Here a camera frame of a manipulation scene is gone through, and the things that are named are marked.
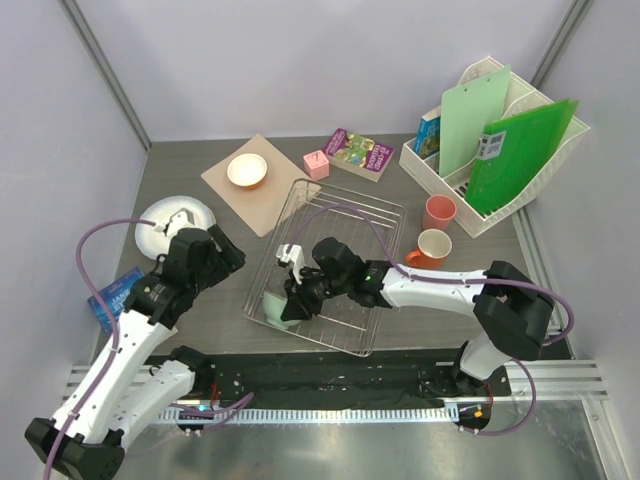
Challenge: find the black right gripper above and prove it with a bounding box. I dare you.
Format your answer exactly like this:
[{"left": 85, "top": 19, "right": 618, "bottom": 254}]
[{"left": 283, "top": 263, "right": 351, "bottom": 320}]

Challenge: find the mint green bowl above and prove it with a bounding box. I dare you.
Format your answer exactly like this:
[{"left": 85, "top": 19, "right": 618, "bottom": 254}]
[{"left": 262, "top": 292, "right": 300, "bottom": 330}]

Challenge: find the white ceramic plate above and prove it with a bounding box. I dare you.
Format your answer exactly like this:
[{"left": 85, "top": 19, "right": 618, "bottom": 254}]
[{"left": 135, "top": 195, "right": 216, "bottom": 260}]

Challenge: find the orange bowl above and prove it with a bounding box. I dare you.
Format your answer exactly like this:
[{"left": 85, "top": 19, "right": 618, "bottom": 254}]
[{"left": 227, "top": 153, "right": 268, "bottom": 189}]

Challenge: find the orange mug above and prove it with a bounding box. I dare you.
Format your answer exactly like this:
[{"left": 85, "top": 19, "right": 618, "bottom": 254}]
[{"left": 405, "top": 229, "right": 452, "bottom": 270}]

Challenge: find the pink plastic cup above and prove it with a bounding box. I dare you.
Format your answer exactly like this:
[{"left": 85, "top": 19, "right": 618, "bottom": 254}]
[{"left": 422, "top": 195, "right": 457, "bottom": 231}]

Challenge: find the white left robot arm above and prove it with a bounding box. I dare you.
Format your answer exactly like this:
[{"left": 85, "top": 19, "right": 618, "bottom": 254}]
[{"left": 25, "top": 225, "right": 245, "bottom": 479}]

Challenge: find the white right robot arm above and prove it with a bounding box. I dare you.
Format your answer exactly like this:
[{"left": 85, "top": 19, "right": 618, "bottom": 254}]
[{"left": 276, "top": 237, "right": 554, "bottom": 397}]

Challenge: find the Jane Eyre book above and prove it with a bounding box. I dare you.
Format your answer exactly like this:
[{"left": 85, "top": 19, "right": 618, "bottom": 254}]
[{"left": 87, "top": 267, "right": 144, "bottom": 335}]

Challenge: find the beige cutting board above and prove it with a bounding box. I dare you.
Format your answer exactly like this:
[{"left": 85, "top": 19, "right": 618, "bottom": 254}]
[{"left": 201, "top": 134, "right": 309, "bottom": 237}]

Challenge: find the pink cube power adapter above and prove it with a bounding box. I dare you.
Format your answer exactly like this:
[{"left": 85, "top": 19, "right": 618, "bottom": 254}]
[{"left": 303, "top": 150, "right": 330, "bottom": 181}]

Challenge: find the purple treehouse book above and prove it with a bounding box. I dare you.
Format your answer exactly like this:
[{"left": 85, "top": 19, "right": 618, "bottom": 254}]
[{"left": 322, "top": 128, "right": 395, "bottom": 182}]

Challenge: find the blue book in organizer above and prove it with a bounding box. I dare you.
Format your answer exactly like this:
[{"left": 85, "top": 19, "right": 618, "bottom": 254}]
[{"left": 413, "top": 113, "right": 441, "bottom": 159}]

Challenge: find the light green clipboard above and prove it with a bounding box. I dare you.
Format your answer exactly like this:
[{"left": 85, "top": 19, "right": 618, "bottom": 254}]
[{"left": 439, "top": 65, "right": 511, "bottom": 177}]

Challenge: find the bright green folder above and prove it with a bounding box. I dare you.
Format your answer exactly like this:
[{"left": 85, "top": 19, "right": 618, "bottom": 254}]
[{"left": 465, "top": 99, "right": 579, "bottom": 215}]

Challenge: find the metal wire dish rack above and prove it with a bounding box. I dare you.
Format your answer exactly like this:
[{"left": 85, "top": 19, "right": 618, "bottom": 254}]
[{"left": 243, "top": 179, "right": 406, "bottom": 357}]

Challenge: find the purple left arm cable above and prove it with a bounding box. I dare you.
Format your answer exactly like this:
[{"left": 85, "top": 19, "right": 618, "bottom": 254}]
[{"left": 44, "top": 218, "right": 256, "bottom": 476}]

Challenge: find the perforated aluminium rail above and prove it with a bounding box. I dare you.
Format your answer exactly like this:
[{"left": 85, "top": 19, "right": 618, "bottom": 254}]
[{"left": 153, "top": 404, "right": 459, "bottom": 426}]

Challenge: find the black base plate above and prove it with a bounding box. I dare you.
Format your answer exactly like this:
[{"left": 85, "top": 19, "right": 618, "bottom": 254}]
[{"left": 149, "top": 349, "right": 511, "bottom": 406}]

